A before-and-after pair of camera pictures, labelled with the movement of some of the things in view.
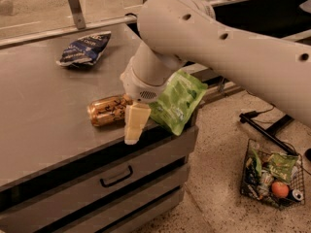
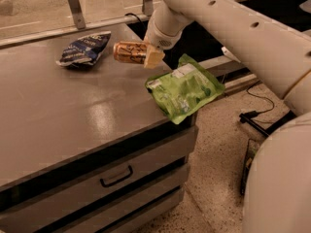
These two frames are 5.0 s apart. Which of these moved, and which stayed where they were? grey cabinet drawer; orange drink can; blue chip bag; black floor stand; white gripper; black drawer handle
Moved: white gripper; orange drink can
Stayed: grey cabinet drawer; blue chip bag; black drawer handle; black floor stand
